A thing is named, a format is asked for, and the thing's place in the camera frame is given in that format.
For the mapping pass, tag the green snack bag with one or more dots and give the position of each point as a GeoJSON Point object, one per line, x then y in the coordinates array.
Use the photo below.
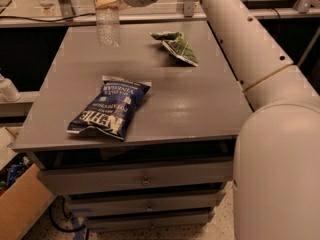
{"type": "Point", "coordinates": [178, 45]}

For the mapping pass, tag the white bottle at left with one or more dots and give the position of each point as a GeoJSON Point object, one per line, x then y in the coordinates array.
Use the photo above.
{"type": "Point", "coordinates": [8, 89]}

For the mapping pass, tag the cardboard box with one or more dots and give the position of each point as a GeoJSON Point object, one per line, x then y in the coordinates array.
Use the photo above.
{"type": "Point", "coordinates": [23, 204]}

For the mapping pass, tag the blue Kettle chips bag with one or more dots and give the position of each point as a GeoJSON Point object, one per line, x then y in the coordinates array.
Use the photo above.
{"type": "Point", "coordinates": [113, 109]}

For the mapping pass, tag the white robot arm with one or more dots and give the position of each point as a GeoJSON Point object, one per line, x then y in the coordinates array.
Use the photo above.
{"type": "Point", "coordinates": [276, 168]}

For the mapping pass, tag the grey metal rail frame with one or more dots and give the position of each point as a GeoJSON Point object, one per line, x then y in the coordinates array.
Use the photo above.
{"type": "Point", "coordinates": [54, 12]}

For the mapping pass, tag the clear plastic water bottle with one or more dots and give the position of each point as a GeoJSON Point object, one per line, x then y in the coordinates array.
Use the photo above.
{"type": "Point", "coordinates": [108, 27]}

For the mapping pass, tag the grey drawer cabinet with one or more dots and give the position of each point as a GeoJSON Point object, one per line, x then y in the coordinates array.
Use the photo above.
{"type": "Point", "coordinates": [172, 166]}

